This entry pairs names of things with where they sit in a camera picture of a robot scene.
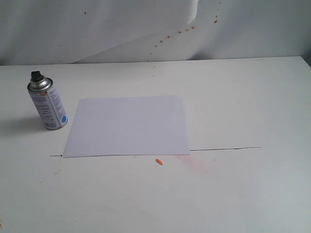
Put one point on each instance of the white spray paint can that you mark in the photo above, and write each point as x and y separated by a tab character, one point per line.
47	101

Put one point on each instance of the white paper sheet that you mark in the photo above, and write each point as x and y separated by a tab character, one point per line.
128	126

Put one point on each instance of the white backdrop cloth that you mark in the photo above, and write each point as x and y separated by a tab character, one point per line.
40	32

